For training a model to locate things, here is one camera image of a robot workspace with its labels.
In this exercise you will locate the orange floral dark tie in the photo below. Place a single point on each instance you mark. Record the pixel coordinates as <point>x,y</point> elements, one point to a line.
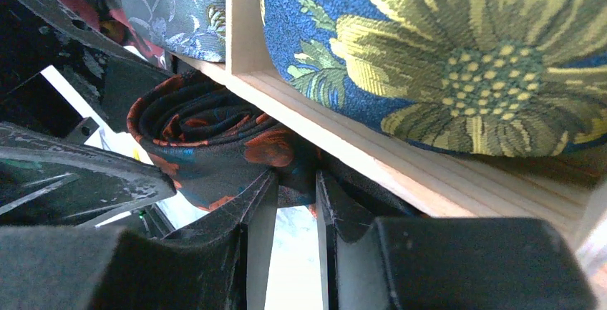
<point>214,144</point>

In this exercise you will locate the wooden compartment tray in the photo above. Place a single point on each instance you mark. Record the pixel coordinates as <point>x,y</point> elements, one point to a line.
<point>439,185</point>

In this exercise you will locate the rolled grey-blue tie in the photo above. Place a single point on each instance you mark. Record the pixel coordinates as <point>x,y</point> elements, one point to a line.
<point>191,28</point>

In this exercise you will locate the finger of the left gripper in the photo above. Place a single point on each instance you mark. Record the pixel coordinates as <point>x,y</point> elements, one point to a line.
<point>48,181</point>
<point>36,34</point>

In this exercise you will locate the rolled blue yellow tie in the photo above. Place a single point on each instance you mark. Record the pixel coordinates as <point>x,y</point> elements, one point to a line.
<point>513,78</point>

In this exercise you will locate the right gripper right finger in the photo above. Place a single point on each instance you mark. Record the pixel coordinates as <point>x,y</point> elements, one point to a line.
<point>377,259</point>

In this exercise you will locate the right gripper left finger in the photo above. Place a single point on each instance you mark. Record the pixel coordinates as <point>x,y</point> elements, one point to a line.
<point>220,261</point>

